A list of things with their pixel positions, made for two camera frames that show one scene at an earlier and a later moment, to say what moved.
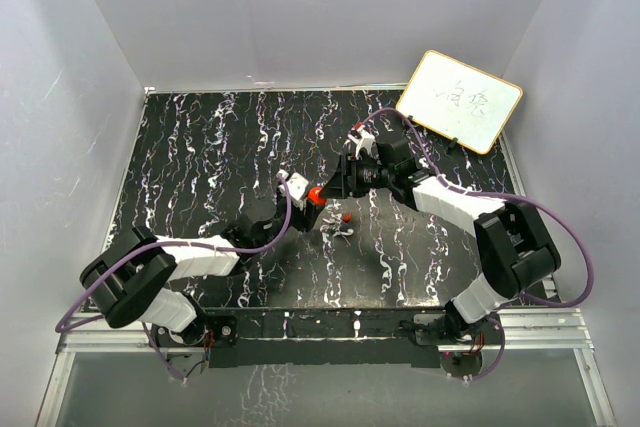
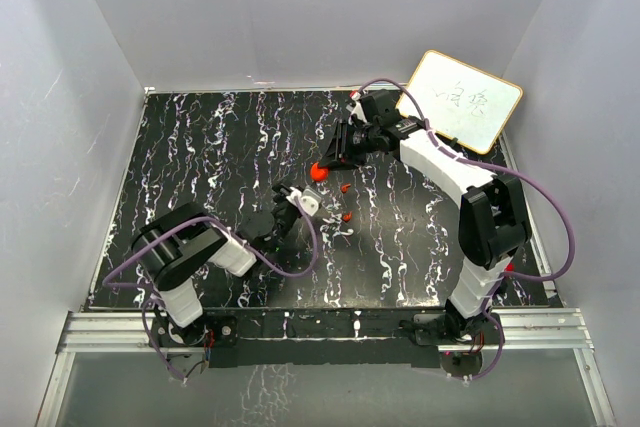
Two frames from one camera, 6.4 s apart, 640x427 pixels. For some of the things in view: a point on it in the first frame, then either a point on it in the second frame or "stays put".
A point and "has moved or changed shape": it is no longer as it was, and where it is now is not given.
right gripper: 337,186 -> 330,160
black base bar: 305,337 stays put
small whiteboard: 460,101 stays put
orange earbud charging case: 314,195 has moved or changed shape
